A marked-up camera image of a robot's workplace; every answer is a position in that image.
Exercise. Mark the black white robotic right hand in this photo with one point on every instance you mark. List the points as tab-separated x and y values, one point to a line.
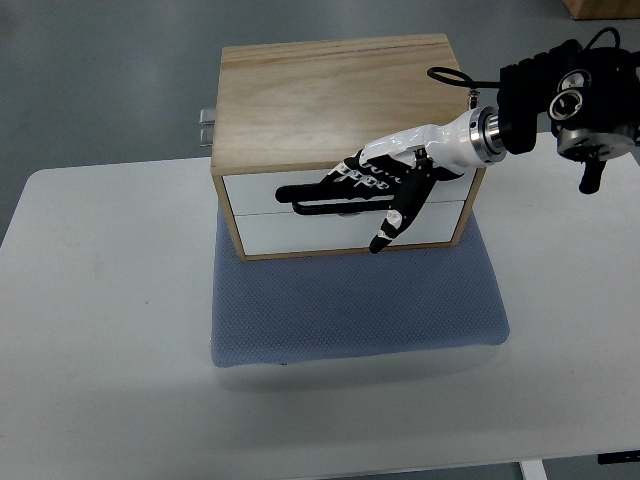
408	164

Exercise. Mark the white drawer black handle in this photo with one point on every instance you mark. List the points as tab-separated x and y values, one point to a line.
254	194

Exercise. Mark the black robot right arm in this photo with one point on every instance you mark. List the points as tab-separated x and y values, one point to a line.
589	92

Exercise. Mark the white lower drawer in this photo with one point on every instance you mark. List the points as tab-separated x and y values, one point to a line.
277	233

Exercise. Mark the wooden drawer cabinet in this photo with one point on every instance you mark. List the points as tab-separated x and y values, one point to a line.
307	106

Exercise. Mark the blue textured cushion mat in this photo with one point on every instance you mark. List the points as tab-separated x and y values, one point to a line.
356	305

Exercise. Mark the metal table clamp brackets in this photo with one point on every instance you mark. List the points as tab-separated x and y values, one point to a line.
207	119

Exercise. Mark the cardboard box corner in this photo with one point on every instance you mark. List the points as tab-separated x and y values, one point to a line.
603	9

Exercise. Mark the white table leg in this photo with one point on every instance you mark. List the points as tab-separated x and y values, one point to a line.
533	470

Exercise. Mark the black table control panel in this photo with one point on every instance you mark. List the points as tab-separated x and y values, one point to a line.
618	457

